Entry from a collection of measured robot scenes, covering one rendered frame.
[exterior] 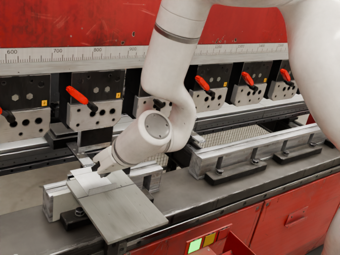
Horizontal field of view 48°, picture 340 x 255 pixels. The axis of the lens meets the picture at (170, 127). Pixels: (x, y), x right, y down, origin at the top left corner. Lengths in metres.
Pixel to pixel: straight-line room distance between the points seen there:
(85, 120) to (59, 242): 0.35
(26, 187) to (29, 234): 1.64
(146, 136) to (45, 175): 2.15
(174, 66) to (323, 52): 0.28
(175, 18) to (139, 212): 0.55
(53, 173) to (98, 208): 1.89
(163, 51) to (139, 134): 0.18
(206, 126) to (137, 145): 0.94
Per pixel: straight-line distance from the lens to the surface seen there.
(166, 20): 0.70
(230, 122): 1.84
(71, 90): 0.92
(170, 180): 1.41
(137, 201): 1.08
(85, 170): 1.18
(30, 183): 2.83
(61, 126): 1.34
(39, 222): 1.19
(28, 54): 0.90
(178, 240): 1.38
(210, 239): 1.30
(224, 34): 1.20
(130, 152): 0.85
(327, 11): 0.63
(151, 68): 0.74
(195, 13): 0.70
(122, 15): 0.97
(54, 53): 0.92
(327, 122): 0.60
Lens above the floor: 1.67
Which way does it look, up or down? 26 degrees down
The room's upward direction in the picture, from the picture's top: 11 degrees clockwise
